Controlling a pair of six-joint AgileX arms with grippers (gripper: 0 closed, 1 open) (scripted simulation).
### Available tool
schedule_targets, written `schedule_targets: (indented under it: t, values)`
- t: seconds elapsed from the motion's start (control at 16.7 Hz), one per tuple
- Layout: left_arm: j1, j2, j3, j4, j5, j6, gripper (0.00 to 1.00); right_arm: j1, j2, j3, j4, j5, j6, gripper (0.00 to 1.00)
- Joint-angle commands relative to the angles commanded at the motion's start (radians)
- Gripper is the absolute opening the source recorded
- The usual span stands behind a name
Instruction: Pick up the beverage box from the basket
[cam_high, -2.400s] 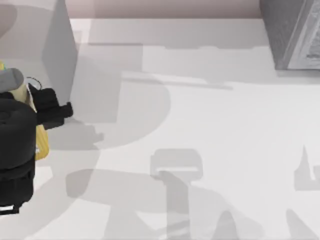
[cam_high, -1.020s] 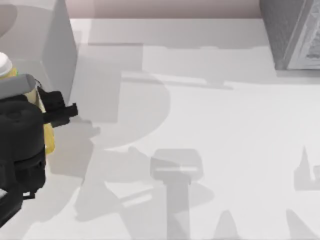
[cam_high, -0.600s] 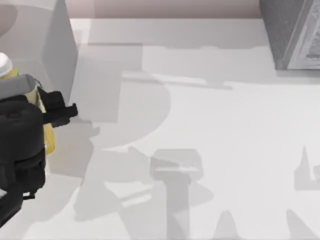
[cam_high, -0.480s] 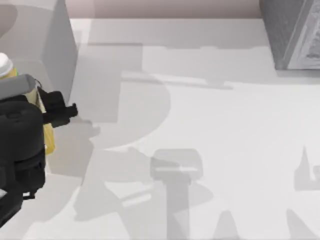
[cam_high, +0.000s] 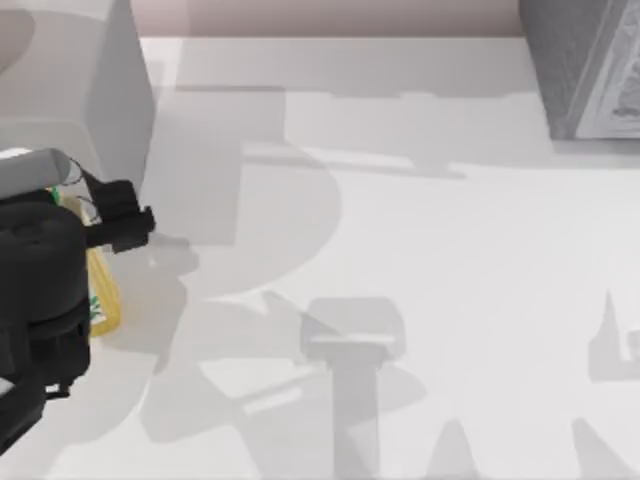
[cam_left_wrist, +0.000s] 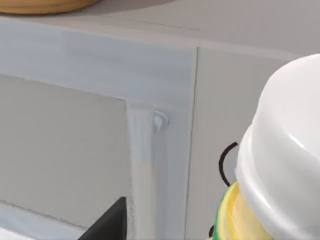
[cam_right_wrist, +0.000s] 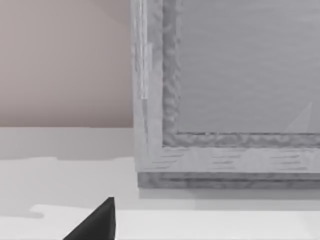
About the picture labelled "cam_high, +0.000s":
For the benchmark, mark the yellow bottle with green label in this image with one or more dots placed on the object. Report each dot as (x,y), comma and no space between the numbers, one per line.
(104,290)

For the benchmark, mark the pale grey rounded box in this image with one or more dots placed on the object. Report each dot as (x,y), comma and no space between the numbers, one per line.
(30,172)

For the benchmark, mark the white sink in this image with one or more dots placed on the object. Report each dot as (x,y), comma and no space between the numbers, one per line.
(75,75)

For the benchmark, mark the grey cabinet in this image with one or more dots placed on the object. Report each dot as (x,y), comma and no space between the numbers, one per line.
(560,65)

